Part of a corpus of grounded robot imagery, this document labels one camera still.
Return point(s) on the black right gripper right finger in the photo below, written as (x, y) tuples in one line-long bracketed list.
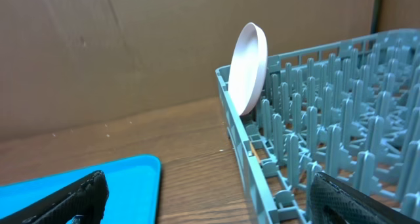
[(332, 201)]

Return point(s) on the wooden chopstick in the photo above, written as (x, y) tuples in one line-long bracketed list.
[(254, 152)]

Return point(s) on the white dinner plate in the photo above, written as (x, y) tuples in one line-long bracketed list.
[(248, 68)]

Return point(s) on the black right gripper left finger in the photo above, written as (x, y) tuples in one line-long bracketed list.
[(83, 200)]

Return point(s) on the grey dishwasher rack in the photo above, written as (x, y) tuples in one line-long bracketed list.
[(349, 109)]

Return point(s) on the teal serving tray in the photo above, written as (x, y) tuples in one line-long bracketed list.
[(133, 185)]

